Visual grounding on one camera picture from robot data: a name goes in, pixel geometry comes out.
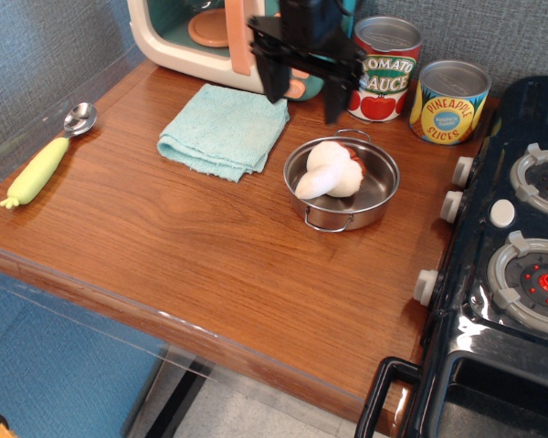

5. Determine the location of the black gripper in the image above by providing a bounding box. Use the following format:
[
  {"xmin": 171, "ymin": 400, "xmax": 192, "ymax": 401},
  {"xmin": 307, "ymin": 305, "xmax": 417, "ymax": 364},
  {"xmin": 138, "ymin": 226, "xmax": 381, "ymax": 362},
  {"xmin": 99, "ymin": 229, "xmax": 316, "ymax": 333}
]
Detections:
[{"xmin": 248, "ymin": 1, "xmax": 364, "ymax": 124}]

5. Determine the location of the white plush mushroom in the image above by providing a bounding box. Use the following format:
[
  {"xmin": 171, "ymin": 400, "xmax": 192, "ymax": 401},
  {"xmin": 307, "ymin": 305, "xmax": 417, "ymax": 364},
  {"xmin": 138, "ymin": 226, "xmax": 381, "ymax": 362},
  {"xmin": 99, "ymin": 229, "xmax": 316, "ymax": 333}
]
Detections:
[{"xmin": 295, "ymin": 141, "xmax": 366, "ymax": 200}]

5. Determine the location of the light blue folded towel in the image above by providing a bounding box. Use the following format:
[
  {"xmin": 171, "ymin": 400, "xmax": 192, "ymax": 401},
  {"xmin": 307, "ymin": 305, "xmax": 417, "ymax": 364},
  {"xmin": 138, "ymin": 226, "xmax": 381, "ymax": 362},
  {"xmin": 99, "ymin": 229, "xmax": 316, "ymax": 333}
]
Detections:
[{"xmin": 157, "ymin": 84, "xmax": 290, "ymax": 183}]

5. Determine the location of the tomato sauce can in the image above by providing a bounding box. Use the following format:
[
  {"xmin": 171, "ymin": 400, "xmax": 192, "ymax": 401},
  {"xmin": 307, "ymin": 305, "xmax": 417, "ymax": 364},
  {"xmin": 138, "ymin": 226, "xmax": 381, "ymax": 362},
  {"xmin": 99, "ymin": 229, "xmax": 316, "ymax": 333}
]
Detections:
[{"xmin": 348, "ymin": 16, "xmax": 423, "ymax": 122}]

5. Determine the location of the teal toy microwave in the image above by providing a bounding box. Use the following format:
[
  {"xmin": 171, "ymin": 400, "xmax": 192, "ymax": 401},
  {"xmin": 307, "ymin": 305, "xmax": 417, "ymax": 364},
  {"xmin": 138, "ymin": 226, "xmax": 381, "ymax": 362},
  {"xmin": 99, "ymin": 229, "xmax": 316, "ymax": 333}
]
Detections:
[{"xmin": 126, "ymin": 0, "xmax": 357, "ymax": 102}]

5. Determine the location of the small steel pan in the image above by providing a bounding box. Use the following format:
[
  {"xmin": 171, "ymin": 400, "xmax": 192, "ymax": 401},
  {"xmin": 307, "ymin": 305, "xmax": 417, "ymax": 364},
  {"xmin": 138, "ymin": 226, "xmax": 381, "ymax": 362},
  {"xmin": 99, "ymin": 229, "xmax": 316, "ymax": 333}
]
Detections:
[{"xmin": 283, "ymin": 130, "xmax": 400, "ymax": 233}]

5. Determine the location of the pineapple slices can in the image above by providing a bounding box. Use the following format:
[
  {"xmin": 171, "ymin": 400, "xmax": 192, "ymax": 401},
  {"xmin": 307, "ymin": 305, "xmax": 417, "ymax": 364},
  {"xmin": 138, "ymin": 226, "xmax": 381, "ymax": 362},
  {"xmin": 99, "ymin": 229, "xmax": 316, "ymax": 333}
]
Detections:
[{"xmin": 409, "ymin": 59, "xmax": 491, "ymax": 145}]

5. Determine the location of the black toy stove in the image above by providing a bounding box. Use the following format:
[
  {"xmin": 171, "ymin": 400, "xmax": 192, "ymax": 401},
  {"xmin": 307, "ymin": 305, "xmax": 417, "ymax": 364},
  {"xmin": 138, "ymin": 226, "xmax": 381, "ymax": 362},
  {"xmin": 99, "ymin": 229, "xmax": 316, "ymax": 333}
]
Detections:
[{"xmin": 356, "ymin": 76, "xmax": 548, "ymax": 437}]

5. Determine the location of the black cable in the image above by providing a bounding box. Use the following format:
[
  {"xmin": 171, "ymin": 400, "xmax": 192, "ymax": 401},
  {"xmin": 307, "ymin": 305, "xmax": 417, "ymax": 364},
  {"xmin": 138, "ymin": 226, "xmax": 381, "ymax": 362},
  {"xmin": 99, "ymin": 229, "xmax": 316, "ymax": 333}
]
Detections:
[{"xmin": 328, "ymin": 0, "xmax": 364, "ymax": 19}]

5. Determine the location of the spoon with green handle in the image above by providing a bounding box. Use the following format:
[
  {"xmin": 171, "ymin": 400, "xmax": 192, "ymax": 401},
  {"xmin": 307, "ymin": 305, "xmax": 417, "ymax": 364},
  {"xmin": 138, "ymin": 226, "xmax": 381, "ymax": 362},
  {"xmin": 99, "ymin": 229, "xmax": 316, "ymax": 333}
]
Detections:
[{"xmin": 0, "ymin": 102, "xmax": 98, "ymax": 210}]

